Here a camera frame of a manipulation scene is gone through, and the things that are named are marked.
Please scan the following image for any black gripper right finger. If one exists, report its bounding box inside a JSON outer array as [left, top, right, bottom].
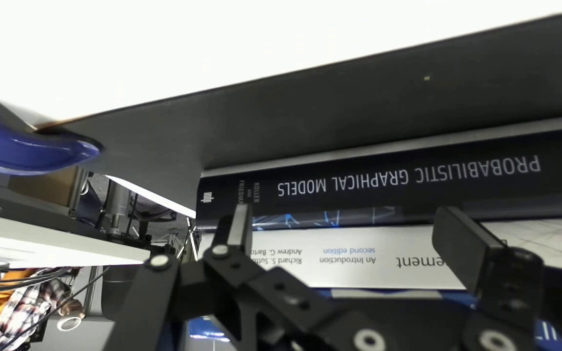
[[432, 207, 504, 299]]

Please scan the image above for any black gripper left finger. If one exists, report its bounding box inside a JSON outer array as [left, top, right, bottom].
[[211, 204, 252, 256]]

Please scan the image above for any white book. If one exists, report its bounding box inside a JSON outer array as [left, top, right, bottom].
[[195, 215, 562, 293]]

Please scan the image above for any blue top book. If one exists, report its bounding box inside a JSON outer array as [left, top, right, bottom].
[[182, 285, 562, 351]]

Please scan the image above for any black bottom book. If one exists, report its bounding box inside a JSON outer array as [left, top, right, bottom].
[[195, 131, 562, 229]]

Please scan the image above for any black mat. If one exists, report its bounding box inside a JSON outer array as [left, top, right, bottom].
[[65, 14, 562, 215]]

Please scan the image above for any blue clamp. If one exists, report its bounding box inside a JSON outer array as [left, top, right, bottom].
[[0, 104, 102, 176]]

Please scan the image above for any round white table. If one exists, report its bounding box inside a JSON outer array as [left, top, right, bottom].
[[0, 0, 562, 126]]

